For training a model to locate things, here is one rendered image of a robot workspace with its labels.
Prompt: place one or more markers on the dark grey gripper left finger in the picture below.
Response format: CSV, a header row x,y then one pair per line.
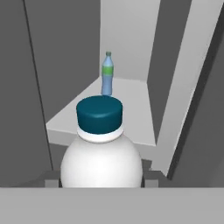
x,y
49,178

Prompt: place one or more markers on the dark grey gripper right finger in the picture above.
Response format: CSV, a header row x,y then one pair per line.
x,y
151,178

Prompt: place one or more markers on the white bottle with teal cap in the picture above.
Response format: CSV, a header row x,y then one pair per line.
x,y
100,159

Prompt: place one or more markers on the grey fridge freezer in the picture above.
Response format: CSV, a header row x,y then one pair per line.
x,y
128,110

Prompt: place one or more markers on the grey freezer door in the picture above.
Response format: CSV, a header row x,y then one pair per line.
x,y
186,96

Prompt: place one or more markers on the blue bottle with green label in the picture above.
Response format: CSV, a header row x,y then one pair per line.
x,y
107,78

